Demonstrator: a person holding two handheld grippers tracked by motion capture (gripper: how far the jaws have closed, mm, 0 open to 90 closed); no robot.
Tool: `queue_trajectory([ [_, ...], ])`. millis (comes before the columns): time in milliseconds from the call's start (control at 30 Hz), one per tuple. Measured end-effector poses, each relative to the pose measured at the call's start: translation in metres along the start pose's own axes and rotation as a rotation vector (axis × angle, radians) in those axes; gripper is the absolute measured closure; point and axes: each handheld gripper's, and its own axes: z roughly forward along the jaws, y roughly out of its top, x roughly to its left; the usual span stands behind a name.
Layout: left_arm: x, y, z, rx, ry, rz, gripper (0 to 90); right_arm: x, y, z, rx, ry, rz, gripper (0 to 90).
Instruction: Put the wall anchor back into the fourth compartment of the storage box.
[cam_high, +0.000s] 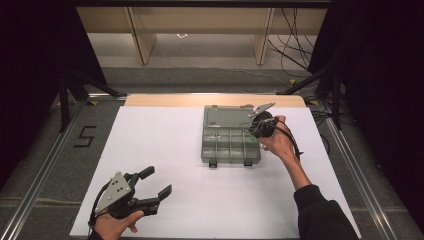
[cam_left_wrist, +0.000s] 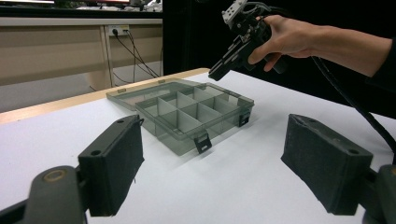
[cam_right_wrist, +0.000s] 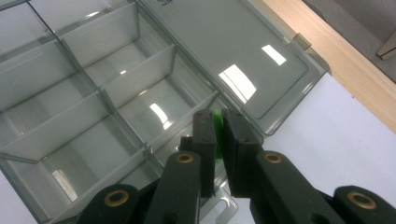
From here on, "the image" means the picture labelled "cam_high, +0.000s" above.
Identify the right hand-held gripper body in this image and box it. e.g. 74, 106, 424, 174
247, 101, 280, 140

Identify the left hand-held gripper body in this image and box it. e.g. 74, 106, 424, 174
93, 171, 160, 220

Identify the clear plastic compartment box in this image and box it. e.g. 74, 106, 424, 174
200, 104, 266, 169

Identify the person's right hand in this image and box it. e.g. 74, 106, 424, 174
257, 114, 301, 165

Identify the person's left hand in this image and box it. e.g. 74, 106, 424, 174
94, 209, 145, 240

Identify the white table sheet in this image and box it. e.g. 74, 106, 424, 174
69, 105, 363, 240

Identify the black metal stand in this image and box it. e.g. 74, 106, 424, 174
57, 69, 128, 133
276, 64, 343, 131

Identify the beige wooden desk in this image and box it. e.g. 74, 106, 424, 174
76, 6, 328, 66

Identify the grey cord loop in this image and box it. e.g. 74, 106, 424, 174
239, 117, 278, 132

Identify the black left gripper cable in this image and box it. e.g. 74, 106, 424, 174
87, 181, 112, 235

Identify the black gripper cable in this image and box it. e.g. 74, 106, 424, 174
274, 120, 305, 162
87, 181, 112, 235

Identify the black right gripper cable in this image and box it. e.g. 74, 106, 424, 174
274, 120, 305, 162

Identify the aluminium floor rail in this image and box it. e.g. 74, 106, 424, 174
324, 117, 400, 240
0, 99, 88, 240

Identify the bundle of black cables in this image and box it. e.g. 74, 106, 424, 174
267, 7, 316, 78

